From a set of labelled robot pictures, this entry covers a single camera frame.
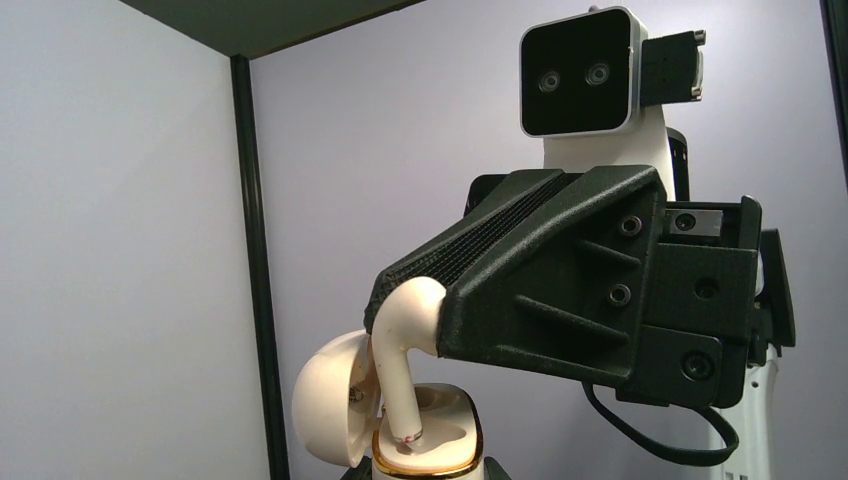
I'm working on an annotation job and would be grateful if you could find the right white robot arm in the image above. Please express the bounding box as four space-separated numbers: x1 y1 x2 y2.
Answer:
364 130 796 479

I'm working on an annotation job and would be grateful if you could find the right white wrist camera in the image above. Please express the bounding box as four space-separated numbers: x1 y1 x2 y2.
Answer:
519 6 707 201

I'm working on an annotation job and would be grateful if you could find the black right frame post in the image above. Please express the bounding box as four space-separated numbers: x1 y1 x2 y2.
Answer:
230 55 291 480

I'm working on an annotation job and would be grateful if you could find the white square charging case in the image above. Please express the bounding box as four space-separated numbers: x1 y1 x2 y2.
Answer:
292 330 488 479

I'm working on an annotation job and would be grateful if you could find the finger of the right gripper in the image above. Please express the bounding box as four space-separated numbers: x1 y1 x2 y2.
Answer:
363 170 579 332

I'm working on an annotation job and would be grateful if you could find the white stem earbud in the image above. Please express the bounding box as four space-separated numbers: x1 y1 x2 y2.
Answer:
371 277 446 445

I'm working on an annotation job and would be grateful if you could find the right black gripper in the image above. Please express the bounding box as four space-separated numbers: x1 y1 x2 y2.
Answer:
437 165 761 409

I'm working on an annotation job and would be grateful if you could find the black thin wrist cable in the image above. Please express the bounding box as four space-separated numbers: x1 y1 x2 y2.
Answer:
581 380 741 468

